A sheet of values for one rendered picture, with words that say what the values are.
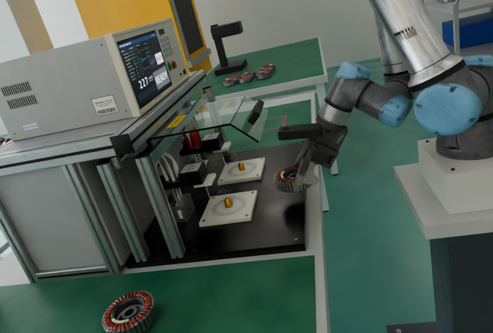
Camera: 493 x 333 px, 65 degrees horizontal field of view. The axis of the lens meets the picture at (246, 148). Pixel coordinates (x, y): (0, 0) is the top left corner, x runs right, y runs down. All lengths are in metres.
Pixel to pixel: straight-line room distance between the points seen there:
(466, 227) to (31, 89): 1.10
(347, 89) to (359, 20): 5.39
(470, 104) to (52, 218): 0.99
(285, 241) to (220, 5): 5.66
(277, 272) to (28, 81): 0.77
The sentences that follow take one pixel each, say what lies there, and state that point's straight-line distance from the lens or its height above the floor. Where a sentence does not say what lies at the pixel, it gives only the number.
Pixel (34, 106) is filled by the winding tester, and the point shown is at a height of 1.19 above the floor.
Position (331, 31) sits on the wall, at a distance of 6.32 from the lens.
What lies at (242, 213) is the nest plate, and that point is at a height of 0.78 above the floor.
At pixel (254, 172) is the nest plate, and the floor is 0.78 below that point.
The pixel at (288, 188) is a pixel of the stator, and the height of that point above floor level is 0.83.
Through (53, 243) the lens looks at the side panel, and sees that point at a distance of 1.15.
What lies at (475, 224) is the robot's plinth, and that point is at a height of 0.74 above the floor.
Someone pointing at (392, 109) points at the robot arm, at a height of 1.01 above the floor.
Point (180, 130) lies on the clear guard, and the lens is 0.95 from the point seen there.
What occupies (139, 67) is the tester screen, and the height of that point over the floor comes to 1.22.
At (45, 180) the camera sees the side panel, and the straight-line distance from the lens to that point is 1.05.
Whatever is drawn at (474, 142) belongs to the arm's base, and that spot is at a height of 0.89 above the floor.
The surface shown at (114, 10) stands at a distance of 4.94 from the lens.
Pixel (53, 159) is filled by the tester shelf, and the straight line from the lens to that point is 0.99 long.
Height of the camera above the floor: 1.32
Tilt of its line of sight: 21 degrees down
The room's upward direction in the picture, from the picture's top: 15 degrees counter-clockwise
